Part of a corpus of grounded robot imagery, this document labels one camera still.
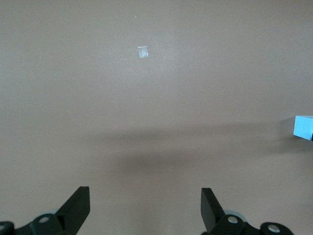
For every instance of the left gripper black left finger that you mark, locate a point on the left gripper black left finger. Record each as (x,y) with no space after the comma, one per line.
(73,213)

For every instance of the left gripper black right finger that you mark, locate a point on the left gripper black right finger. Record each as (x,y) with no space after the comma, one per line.
(211,215)

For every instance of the blue foam block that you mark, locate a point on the blue foam block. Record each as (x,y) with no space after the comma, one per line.
(303,127)

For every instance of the brown table cover sheet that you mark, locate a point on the brown table cover sheet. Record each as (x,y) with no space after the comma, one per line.
(97,98)

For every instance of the small clear tape piece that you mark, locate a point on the small clear tape piece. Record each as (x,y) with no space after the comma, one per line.
(143,52)

